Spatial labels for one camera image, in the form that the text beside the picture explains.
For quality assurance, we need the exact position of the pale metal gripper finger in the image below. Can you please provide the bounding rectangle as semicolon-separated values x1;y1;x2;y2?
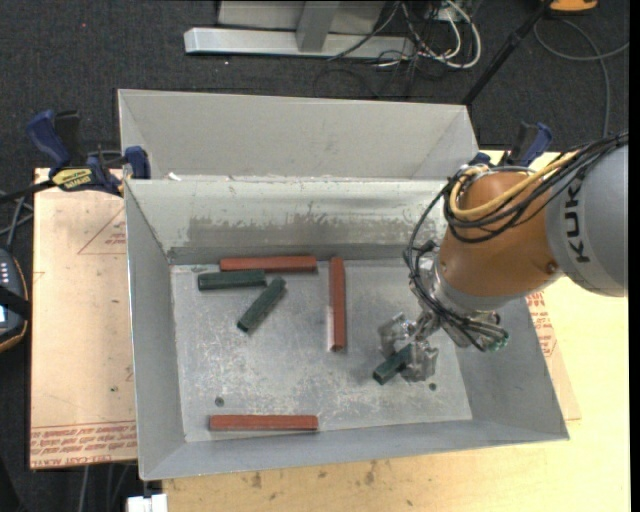
399;342;441;384
377;311;410;357

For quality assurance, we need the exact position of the dark green block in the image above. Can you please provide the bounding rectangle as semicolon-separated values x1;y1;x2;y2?
372;347;410;387
196;269;268;293
235;276;288;336

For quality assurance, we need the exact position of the red-brown flat block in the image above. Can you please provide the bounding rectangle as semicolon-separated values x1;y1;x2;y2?
208;413;320;433
219;255;319;275
326;256;348;354

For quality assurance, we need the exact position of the grey metal bin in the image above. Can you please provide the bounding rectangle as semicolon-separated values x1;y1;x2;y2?
116;88;571;483

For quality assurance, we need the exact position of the brown cardboard board, red print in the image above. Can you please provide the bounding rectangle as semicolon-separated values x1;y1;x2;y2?
28;166;583;472

